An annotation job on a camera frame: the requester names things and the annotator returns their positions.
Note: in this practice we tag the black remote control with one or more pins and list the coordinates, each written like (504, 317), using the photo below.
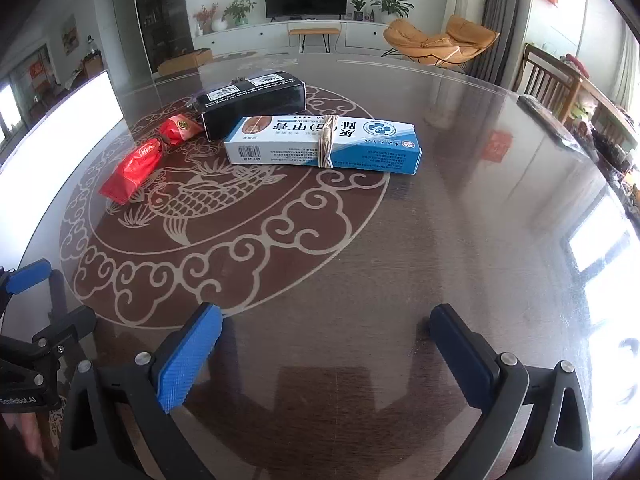
(543, 117)

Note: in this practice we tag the cardboard box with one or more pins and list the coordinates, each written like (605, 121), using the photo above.
(188, 61)

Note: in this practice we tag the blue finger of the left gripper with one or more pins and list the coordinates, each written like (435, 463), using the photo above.
(31, 275)

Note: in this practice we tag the black soap bar box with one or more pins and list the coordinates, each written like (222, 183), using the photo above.
(221, 109)

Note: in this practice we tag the green potted plant right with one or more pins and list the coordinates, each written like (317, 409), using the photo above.
(393, 9)

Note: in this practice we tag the dark glass cabinet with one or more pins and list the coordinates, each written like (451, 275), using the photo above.
(165, 30)

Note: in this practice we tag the beige rubber band on box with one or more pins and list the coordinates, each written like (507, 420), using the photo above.
(325, 142)

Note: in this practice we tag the green plant left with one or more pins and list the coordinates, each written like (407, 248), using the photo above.
(237, 11)

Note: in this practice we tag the framed wall picture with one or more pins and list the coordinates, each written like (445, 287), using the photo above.
(69, 35)

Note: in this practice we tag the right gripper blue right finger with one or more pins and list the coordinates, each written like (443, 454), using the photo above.
(555, 443)

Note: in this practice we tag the blue white medicine box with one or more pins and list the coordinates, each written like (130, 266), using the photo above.
(358, 143)

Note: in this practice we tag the small potted plant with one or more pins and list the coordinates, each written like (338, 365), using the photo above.
(358, 6)

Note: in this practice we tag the white tv cabinet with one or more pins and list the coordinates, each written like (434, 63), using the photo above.
(356, 37)

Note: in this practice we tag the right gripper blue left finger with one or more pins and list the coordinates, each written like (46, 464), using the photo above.
(94, 440)

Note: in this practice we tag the grey curtain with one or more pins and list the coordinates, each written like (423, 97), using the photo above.
(498, 64)

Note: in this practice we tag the wooden dining chair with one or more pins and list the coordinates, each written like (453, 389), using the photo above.
(549, 80)

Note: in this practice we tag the red flowers white vase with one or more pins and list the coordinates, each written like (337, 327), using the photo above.
(208, 20)

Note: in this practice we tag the wooden bench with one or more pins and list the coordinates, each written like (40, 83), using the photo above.
(326, 34)

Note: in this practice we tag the orange lounge chair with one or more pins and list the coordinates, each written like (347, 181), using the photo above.
(461, 42)

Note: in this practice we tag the person left hand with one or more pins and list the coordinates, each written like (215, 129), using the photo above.
(27, 427)

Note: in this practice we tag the red snack packet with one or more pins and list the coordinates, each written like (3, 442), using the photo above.
(139, 164)

